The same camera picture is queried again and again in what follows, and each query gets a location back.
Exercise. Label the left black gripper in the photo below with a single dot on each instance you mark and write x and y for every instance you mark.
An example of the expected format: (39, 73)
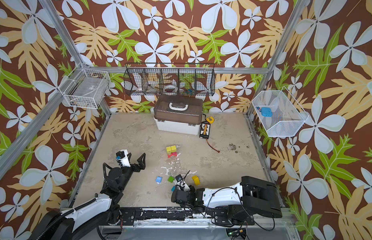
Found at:
(141, 165)

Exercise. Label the yellow wood block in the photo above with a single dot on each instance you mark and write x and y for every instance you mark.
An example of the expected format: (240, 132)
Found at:
(196, 180)

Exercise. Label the blue letter cube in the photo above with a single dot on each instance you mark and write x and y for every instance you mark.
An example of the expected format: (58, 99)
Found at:
(158, 180)

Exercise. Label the red wood block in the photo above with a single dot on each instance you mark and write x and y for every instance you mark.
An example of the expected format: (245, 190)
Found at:
(175, 154)

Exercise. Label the yellow-green small cube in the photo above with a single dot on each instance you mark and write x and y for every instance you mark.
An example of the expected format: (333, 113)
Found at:
(174, 149)

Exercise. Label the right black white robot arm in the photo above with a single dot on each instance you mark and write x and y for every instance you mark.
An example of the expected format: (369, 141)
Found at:
(233, 205)

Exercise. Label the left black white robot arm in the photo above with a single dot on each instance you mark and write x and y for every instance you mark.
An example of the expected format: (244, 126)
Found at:
(103, 208)

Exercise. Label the green wood cube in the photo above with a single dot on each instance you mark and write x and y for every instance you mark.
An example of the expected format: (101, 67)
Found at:
(171, 179)

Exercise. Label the black battery pack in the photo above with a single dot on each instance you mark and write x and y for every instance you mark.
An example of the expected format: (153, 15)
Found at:
(205, 131)

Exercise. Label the brown lid storage box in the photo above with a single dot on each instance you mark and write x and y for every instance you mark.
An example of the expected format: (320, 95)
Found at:
(178, 114)

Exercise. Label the yellow connector plug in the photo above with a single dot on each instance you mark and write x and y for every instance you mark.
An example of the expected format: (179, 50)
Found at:
(210, 119)

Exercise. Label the blue object in basket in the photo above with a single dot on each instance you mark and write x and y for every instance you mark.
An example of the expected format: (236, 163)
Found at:
(266, 112)

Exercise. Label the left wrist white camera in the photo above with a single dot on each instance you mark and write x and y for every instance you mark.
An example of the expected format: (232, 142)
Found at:
(122, 158)

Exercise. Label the wrist white camera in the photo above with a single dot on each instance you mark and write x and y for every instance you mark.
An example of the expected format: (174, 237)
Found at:
(181, 183)
(122, 158)

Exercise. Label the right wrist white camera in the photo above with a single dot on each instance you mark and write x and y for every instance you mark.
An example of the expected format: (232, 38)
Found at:
(181, 183)

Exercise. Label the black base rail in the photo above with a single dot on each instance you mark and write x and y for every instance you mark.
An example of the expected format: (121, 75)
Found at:
(174, 215)

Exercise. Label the white wire basket left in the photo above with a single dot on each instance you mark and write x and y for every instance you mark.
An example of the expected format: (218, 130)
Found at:
(85, 87)

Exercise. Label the white wire basket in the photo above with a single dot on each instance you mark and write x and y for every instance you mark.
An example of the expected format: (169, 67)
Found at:
(85, 87)
(288, 115)

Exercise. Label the black wire basket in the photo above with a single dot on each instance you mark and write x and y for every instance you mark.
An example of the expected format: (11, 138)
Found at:
(188, 80)

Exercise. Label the white wire basket right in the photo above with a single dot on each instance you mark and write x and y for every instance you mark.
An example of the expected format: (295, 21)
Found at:
(288, 115)

